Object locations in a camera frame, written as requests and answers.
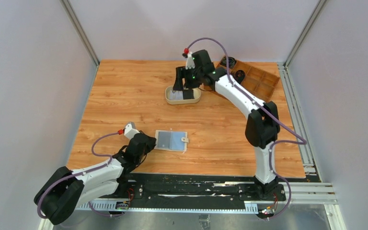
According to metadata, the black card in tray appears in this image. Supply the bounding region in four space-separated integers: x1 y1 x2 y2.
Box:
182 89 195 100

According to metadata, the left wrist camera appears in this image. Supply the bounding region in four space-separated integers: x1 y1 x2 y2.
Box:
123 122 140 140

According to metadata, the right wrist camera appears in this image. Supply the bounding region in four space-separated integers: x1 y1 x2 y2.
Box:
185 51 196 69

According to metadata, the beige card holder wallet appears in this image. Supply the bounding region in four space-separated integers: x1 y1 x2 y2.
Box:
155 130 189 152

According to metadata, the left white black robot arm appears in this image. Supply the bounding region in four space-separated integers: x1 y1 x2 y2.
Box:
34 132 156 225

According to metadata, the wooden compartment organizer box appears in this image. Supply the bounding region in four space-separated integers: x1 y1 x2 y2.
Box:
229 57 285 103

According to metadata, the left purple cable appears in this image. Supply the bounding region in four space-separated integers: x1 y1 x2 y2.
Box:
37 131 123 219

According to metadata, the beige oval tray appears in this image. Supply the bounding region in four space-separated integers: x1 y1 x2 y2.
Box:
165 86 201 105

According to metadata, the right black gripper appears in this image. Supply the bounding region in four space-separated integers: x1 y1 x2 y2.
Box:
172 66 203 92

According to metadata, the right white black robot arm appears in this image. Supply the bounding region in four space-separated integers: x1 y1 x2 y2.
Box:
166 48 280 200

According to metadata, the coiled black cable top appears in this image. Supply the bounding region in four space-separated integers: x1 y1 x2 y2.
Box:
220 56 237 69

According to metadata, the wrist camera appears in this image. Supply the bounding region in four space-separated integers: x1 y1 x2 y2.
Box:
185 51 196 69
123 122 140 140

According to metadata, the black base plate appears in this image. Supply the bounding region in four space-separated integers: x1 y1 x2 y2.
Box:
107 173 287 210

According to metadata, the white card in tray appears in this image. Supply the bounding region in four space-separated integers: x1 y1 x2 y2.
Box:
169 91 183 101

